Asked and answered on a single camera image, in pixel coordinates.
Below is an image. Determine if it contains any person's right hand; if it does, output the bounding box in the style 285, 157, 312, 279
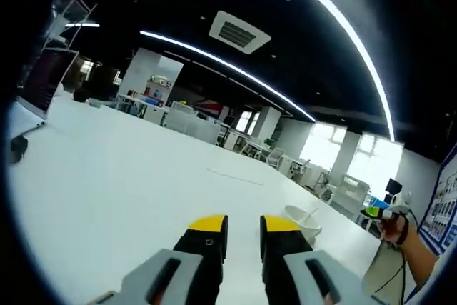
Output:
378, 213, 410, 248

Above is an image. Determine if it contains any white coffee cup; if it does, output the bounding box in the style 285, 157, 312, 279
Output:
283, 204, 323, 247

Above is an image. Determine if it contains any colourful display shelf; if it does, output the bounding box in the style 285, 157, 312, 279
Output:
144, 76, 174, 106

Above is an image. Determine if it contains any short ceiling light strip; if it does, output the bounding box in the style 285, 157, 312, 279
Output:
139, 29, 318, 123

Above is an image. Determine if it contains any white office chair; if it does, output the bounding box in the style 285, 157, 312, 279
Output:
267, 147, 285, 169

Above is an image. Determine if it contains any long curved ceiling light strip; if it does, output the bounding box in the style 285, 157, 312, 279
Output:
266, 0, 396, 142

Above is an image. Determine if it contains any black monitor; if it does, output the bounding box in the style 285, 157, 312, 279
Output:
386, 178, 403, 196

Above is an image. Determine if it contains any black computer mouse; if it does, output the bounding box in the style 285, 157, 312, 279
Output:
10, 134, 29, 164

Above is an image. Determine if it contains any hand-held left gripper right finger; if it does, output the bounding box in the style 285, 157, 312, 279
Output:
259, 214, 390, 305

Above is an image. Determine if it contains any ceiling air conditioner unit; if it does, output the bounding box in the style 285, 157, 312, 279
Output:
208, 10, 273, 56

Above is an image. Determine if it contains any white metal shelf rack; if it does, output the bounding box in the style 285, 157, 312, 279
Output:
40, 0, 99, 56

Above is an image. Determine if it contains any white laptop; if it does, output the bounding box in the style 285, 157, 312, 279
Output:
16, 50, 81, 131

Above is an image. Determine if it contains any blue wall poster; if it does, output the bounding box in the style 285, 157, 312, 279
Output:
418, 143, 457, 256

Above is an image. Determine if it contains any black round object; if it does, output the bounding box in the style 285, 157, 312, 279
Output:
72, 88, 91, 104

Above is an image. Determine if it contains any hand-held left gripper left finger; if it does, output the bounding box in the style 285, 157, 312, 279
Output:
89, 214, 229, 305

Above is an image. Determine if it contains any white partition desk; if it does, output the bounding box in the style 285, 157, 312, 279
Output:
165, 101, 221, 144

